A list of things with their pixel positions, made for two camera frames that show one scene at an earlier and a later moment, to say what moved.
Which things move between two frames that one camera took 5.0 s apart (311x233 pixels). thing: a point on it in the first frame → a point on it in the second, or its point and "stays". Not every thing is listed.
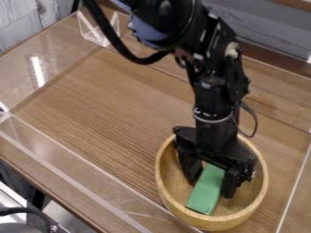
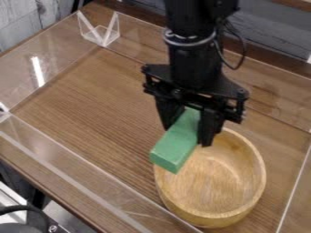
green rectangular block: (206, 194) → (178, 142)
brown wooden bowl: (175, 190) stays
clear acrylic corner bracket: (94, 33) stays
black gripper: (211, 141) → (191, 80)
